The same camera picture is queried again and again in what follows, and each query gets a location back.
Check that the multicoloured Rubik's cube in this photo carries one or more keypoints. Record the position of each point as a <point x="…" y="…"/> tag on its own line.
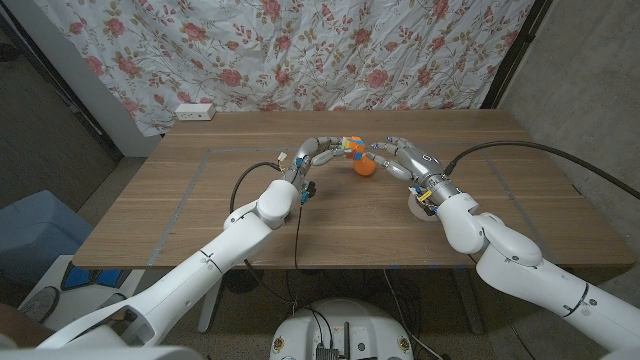
<point x="355" y="146"/>

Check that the white power strip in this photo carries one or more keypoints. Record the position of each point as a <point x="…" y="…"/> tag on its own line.
<point x="195" y="111"/>

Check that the black backdrop pole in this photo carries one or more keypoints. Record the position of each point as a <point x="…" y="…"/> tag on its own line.
<point x="515" y="50"/>

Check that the grey table leg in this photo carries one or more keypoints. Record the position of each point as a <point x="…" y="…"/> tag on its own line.
<point x="467" y="300"/>

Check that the black round floor object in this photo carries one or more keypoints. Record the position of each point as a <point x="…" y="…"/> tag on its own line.
<point x="245" y="282"/>

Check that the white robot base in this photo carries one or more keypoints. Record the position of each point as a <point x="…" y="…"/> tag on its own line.
<point x="300" y="330"/>

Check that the person's brown leg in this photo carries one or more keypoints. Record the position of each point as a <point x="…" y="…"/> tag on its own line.
<point x="20" y="330"/>

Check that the orange ball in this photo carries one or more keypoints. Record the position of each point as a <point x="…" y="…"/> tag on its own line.
<point x="364" y="167"/>

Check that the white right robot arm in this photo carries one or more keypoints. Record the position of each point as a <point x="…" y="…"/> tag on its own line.
<point x="525" y="280"/>

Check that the white table leg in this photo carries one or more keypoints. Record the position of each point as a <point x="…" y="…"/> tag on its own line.
<point x="209" y="312"/>

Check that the cream masking tape roll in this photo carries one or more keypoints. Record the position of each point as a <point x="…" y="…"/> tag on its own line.
<point x="415" y="210"/>

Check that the floral print backdrop cloth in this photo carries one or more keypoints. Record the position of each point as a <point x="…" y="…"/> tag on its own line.
<point x="300" y="50"/>

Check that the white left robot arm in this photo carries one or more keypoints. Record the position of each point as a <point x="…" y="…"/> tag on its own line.
<point x="210" y="260"/>

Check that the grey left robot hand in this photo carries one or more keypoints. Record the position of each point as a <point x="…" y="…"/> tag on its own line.
<point x="305" y="152"/>

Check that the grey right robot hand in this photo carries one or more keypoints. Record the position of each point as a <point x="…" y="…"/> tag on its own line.
<point x="422" y="165"/>

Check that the white platform with blue pads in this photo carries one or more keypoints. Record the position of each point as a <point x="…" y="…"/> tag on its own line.
<point x="55" y="275"/>

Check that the grey sneaker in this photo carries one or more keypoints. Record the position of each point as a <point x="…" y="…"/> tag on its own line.
<point x="40" y="302"/>

